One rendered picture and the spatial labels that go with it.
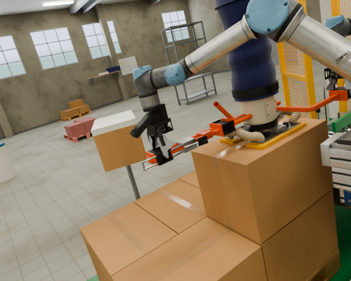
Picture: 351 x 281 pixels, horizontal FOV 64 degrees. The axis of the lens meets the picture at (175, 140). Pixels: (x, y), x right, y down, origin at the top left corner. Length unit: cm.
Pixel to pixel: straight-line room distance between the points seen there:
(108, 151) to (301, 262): 171
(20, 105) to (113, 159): 1130
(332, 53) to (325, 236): 119
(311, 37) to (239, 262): 93
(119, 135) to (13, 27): 1187
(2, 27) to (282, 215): 1341
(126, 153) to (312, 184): 159
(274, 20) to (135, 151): 194
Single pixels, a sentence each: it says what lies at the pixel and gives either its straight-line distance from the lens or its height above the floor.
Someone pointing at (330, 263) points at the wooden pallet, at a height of 11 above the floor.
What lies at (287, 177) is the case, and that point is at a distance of 144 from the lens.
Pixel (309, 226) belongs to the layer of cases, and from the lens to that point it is 169.
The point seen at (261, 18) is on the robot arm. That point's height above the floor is 148.
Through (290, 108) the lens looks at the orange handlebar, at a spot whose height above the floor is 108.
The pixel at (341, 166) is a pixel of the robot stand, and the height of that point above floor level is 91.
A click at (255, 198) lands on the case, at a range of 129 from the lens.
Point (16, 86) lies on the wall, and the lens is 1373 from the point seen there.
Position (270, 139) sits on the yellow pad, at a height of 97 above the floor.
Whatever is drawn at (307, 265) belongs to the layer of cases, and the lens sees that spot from 179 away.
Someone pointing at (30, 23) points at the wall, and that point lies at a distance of 1425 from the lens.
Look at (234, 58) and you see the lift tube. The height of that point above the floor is 137.
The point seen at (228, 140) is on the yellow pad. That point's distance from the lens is 148.
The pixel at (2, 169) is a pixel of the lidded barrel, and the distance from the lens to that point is 630.
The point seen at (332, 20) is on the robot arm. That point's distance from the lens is 149.
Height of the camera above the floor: 143
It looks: 16 degrees down
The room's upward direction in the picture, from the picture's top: 14 degrees counter-clockwise
